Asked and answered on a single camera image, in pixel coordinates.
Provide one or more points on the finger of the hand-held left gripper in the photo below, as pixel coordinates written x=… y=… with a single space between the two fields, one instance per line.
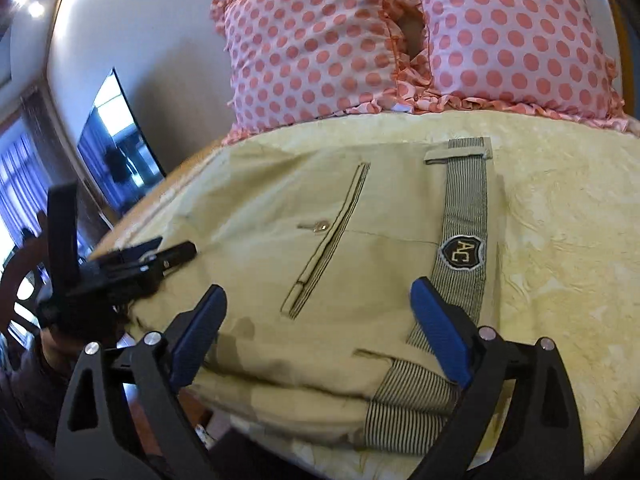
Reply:
x=172 y=255

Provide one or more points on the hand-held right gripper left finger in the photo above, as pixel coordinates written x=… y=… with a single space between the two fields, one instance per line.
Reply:
x=201 y=329

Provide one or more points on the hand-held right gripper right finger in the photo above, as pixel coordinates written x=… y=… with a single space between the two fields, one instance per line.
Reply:
x=439 y=324

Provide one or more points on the beige pants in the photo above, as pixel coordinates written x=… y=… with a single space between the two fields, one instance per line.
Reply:
x=345 y=270

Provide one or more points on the person's left forearm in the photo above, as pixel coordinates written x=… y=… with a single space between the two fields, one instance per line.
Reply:
x=30 y=385

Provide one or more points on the wooden chair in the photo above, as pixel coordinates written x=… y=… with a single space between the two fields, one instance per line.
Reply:
x=20 y=280

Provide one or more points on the blue window curtain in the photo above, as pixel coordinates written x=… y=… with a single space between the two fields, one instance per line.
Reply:
x=20 y=180

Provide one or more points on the yellow bed sheet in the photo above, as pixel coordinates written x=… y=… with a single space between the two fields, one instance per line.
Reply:
x=565 y=260

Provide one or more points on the pink polka dot pillow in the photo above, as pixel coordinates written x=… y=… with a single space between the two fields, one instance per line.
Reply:
x=310 y=45
x=520 y=35

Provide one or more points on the wall television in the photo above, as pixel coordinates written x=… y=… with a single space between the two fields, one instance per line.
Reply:
x=118 y=145

